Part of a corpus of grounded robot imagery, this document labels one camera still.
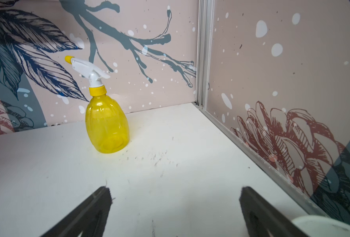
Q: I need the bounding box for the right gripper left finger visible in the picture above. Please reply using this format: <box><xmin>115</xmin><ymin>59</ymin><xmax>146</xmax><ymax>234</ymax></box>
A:
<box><xmin>43</xmin><ymin>186</ymin><xmax>113</xmax><ymax>237</ymax></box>

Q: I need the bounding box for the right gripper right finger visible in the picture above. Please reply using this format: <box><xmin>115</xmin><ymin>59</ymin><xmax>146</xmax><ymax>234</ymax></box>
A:
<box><xmin>240</xmin><ymin>187</ymin><xmax>307</xmax><ymax>237</ymax></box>

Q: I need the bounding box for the yellow spray bottle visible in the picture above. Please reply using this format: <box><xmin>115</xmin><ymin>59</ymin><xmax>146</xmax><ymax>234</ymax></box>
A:
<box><xmin>65</xmin><ymin>56</ymin><xmax>130</xmax><ymax>154</ymax></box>

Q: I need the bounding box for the white bowl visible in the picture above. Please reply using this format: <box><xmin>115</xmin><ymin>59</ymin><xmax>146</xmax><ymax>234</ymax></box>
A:
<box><xmin>292</xmin><ymin>215</ymin><xmax>350</xmax><ymax>237</ymax></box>

